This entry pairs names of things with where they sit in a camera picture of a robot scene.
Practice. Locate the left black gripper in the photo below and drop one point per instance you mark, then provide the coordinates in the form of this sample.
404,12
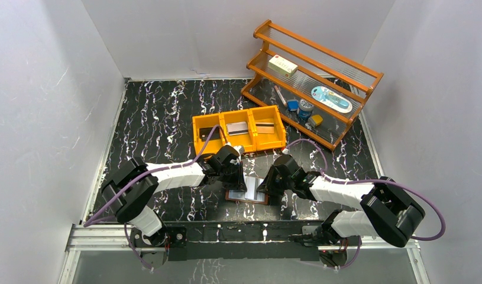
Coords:
236,178

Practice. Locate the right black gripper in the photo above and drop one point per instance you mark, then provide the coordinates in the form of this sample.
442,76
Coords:
271,181

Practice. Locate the brown leather card holder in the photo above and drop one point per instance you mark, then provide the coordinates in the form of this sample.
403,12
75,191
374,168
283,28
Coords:
238,195

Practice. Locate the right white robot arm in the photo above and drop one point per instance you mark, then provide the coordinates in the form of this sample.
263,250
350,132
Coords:
378,208

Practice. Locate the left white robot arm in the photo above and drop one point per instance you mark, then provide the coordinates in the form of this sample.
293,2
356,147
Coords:
129,190

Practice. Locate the black card in bin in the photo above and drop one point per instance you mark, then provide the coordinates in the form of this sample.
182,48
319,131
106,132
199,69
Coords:
214,134

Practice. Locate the orange three-compartment bin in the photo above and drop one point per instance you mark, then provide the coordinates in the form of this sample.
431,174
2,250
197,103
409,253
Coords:
255,129

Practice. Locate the yellow grey sharpener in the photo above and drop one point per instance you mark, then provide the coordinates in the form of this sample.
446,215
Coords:
314,121

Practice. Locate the blue round tin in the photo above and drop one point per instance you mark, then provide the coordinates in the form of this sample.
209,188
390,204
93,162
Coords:
305,109

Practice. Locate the red white pen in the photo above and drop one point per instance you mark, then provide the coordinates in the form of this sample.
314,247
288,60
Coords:
278,91

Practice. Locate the orange wooden shelf rack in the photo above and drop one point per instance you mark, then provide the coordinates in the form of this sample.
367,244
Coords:
317,66

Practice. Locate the blue blister pack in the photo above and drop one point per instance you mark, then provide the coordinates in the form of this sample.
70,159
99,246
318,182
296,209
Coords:
331,99

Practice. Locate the white cardboard box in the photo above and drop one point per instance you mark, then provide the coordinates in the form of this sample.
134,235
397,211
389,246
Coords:
282,66

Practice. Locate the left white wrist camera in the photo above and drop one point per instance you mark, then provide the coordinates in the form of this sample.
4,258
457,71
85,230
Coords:
237,150

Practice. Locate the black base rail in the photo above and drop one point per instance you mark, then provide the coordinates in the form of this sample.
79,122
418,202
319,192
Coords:
244,235

